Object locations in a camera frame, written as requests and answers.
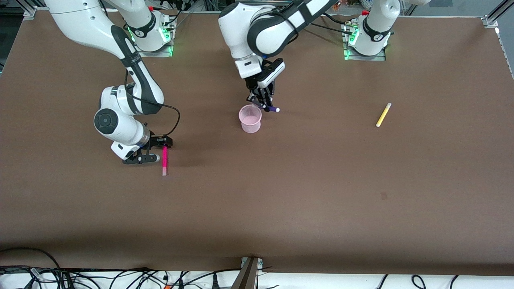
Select pink plastic cup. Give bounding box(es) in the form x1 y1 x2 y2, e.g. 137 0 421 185
239 104 263 134

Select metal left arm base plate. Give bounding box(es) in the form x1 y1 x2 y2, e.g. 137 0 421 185
343 24 387 61

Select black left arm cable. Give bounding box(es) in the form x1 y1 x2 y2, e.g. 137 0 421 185
261 0 318 37

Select yellow highlighter pen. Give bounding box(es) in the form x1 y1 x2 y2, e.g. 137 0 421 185
375 102 392 128

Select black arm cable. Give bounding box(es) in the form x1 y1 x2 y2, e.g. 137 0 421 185
261 0 318 37
124 70 181 138

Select purple marker pen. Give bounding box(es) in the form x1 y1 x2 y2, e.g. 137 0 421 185
251 101 281 113

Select aluminium table frame corner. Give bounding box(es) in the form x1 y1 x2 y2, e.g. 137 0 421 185
483 0 514 28
23 5 49 20

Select black cable across table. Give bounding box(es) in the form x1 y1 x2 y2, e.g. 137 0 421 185
305 12 356 36

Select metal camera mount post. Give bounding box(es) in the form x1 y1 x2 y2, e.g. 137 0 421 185
230 257 264 289

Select tangled black cable bundle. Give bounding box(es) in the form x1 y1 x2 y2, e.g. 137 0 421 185
0 266 241 289

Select thick black looped cable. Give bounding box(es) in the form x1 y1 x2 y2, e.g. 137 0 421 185
0 247 61 270

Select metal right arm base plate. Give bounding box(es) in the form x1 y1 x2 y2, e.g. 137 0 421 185
135 38 174 58

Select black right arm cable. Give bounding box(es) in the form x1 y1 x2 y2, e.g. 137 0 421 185
124 70 181 138

